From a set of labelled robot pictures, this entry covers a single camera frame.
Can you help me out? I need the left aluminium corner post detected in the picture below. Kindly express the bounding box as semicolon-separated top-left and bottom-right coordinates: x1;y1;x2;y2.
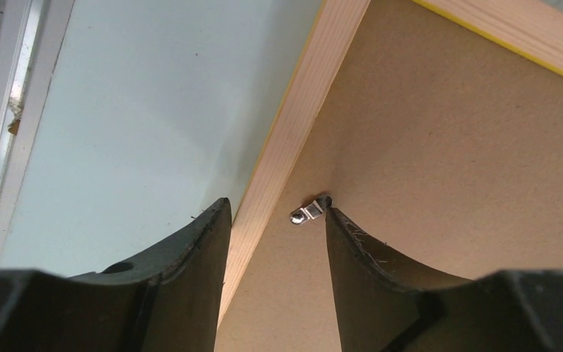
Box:
0;1;74;264

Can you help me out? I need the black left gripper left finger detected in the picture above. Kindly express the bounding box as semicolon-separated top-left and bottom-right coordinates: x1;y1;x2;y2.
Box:
0;198;232;351

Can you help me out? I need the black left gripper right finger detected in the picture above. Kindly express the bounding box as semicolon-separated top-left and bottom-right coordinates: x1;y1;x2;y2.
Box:
325;208;563;351

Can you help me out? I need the brown cardboard backing board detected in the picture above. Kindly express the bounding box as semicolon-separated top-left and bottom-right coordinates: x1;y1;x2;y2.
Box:
216;1;563;351

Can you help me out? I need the orange wooden picture frame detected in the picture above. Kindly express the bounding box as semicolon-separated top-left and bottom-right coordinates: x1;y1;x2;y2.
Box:
219;1;563;315

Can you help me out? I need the small metal retaining clip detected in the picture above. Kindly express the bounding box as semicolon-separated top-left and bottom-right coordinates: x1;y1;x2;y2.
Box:
289;194;334;225

